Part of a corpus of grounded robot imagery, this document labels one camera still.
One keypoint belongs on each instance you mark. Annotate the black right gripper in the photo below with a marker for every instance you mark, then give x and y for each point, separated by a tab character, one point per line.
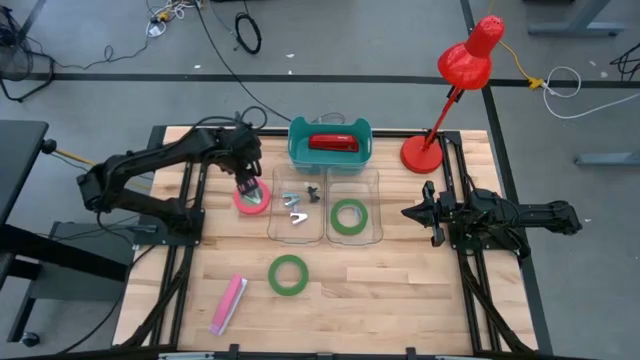
452	215

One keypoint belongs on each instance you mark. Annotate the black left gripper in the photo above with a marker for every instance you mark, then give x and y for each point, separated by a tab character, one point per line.
248	165

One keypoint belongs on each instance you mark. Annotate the pink tape roll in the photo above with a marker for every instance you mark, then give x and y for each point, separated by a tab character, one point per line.
240	206

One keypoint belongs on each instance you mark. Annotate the teal staple remover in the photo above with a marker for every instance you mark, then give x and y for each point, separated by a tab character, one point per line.
292	198

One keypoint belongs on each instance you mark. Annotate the silver staple remover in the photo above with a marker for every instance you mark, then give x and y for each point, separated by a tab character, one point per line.
302	216

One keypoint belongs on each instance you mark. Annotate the black staple remover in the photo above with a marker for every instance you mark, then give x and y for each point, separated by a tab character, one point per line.
313	195

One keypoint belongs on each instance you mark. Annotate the green masking tape roll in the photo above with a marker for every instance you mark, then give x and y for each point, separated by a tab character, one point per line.
333	217
271	275

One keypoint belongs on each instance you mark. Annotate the red stapler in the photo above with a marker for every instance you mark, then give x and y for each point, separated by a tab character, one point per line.
334	143

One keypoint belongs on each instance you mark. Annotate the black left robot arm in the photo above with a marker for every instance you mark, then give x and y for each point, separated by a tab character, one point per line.
150	155

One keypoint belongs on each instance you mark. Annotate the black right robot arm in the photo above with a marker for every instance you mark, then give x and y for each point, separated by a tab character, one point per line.
540	217

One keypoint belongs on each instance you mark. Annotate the pink stapler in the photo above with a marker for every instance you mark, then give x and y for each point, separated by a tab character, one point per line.
227	305

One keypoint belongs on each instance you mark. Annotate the clear plastic bin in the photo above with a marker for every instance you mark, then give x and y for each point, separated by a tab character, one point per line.
374	236
280	235

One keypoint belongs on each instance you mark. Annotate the red desk lamp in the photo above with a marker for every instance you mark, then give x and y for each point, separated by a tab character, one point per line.
421	155

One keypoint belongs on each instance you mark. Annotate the teal plastic bin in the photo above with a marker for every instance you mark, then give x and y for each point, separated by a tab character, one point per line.
300	152

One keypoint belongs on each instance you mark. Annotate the white power adapter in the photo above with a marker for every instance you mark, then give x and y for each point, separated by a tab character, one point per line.
156	30

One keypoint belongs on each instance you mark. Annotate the grey table leg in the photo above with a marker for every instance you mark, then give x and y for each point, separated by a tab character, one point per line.
605	160
575	29

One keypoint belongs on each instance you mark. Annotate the black desk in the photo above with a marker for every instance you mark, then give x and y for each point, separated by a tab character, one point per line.
20	160

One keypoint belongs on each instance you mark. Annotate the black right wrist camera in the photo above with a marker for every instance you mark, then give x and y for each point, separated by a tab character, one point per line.
446	201

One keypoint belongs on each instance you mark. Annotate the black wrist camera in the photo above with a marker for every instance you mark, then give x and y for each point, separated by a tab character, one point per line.
246	137
446	201

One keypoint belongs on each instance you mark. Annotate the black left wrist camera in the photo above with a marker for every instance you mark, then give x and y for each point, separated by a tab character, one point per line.
246	137

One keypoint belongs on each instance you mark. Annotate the black aluminium rig frame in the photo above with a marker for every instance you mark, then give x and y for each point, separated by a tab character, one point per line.
370	356

